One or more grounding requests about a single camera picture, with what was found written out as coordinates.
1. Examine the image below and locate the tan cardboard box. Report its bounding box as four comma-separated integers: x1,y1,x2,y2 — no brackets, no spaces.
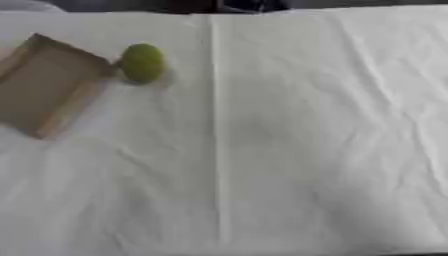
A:
0,32,118,140

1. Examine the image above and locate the green round toy fruit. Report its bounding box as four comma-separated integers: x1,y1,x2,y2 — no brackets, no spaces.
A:
119,43,168,84

